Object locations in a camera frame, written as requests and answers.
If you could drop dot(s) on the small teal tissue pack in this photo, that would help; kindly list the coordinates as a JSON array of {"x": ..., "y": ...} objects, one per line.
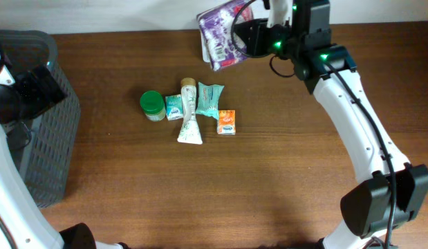
[{"x": 174, "y": 107}]

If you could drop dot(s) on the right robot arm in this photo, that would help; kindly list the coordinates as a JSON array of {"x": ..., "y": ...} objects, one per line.
[{"x": 390, "y": 190}]

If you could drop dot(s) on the green lid jar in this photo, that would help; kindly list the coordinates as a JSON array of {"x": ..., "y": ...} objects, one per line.
[{"x": 153, "y": 106}]

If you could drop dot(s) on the teal wet wipes pack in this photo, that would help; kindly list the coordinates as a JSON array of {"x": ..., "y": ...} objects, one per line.
[{"x": 208, "y": 99}]

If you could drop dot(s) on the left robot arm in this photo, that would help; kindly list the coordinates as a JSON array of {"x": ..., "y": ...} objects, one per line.
[{"x": 39, "y": 115}]

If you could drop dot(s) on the white tube with cork cap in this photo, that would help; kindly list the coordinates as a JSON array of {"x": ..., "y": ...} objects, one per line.
[{"x": 189, "y": 132}]

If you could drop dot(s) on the purple red pad pack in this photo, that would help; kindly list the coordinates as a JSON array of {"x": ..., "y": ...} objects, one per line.
[{"x": 215, "y": 26}]

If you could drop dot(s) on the white barcode scanner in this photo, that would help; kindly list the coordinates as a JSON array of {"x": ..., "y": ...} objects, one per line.
[{"x": 205, "y": 53}]

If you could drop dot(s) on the grey plastic mesh basket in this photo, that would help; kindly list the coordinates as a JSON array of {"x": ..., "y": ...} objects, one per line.
[{"x": 42, "y": 148}]

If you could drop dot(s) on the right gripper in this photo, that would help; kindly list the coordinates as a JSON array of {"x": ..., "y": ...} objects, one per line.
[{"x": 247, "y": 38}]

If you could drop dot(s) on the orange tissue pack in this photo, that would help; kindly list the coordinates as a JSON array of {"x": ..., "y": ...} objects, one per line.
[{"x": 226, "y": 124}]

